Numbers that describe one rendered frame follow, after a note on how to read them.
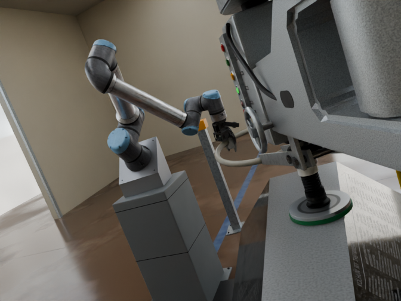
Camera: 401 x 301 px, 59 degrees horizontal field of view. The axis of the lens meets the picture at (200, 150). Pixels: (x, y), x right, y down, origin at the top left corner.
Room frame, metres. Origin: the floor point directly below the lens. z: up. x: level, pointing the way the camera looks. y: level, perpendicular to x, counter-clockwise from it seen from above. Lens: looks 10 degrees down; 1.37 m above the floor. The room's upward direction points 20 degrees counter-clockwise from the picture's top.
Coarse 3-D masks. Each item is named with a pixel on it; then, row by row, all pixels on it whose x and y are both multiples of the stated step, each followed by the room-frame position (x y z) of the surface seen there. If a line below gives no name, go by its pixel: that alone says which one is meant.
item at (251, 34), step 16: (272, 0) 1.08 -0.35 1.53; (240, 16) 1.08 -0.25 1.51; (256, 16) 1.08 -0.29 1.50; (224, 32) 1.24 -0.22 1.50; (240, 32) 1.08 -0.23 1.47; (256, 32) 1.08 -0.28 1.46; (240, 48) 1.09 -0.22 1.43; (256, 48) 1.08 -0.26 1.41; (240, 64) 1.16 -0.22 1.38; (256, 96) 1.09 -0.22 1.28; (256, 112) 1.17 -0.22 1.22; (272, 144) 1.10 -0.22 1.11
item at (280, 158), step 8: (280, 152) 1.22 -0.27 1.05; (288, 152) 1.12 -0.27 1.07; (304, 152) 0.97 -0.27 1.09; (312, 152) 0.97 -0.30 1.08; (320, 152) 0.97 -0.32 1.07; (328, 152) 0.97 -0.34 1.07; (336, 152) 1.02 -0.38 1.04; (264, 160) 1.53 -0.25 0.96; (272, 160) 1.38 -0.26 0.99; (280, 160) 1.25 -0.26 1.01; (288, 160) 1.12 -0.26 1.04; (296, 160) 0.96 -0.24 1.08; (304, 160) 0.97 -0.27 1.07; (312, 160) 0.94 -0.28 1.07
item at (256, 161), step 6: (240, 132) 2.05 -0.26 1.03; (246, 132) 2.05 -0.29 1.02; (222, 144) 1.97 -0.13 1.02; (216, 150) 1.89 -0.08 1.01; (282, 150) 1.61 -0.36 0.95; (216, 156) 1.82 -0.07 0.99; (222, 162) 1.74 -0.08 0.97; (228, 162) 1.70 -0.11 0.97; (234, 162) 1.67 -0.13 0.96; (240, 162) 1.64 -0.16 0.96; (246, 162) 1.63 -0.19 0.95; (252, 162) 1.61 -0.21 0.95; (258, 162) 1.61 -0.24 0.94
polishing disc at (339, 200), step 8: (328, 192) 1.24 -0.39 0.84; (336, 192) 1.21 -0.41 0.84; (344, 192) 1.19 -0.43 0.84; (304, 200) 1.25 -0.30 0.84; (336, 200) 1.15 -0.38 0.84; (344, 200) 1.13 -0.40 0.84; (296, 208) 1.20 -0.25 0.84; (304, 208) 1.18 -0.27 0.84; (320, 208) 1.13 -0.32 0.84; (328, 208) 1.11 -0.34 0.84; (336, 208) 1.09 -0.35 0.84; (344, 208) 1.09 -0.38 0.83; (296, 216) 1.14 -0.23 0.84; (304, 216) 1.12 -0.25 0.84; (312, 216) 1.10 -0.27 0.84; (320, 216) 1.08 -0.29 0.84; (328, 216) 1.07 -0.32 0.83
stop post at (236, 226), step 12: (204, 120) 3.11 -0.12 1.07; (204, 132) 3.10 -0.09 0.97; (204, 144) 3.11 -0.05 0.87; (216, 168) 3.10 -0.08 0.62; (216, 180) 3.11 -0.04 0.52; (228, 192) 3.11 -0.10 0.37; (228, 204) 3.11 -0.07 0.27; (228, 216) 3.12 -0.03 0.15; (228, 228) 3.20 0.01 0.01; (240, 228) 3.10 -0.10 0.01
